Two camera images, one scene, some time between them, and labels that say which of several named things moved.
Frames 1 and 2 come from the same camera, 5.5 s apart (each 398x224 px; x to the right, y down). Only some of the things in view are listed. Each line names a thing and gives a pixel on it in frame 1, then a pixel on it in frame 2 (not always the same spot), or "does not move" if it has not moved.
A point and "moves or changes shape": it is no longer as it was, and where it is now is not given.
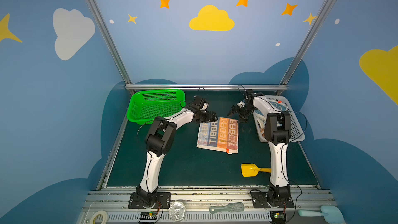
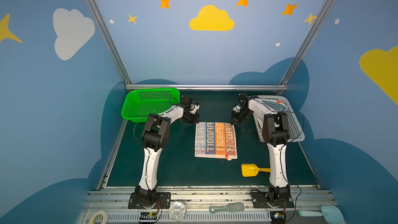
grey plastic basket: x=297 y=133 does not move
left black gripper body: x=208 y=116 -> x=191 y=116
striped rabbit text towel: x=221 y=135 moves or changes shape
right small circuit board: x=278 y=217 does not move
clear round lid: x=177 y=211 does not move
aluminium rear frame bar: x=205 y=87 does not move
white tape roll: x=105 y=217 does not move
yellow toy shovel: x=252 y=170 does not move
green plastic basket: x=144 y=106 moves or changes shape
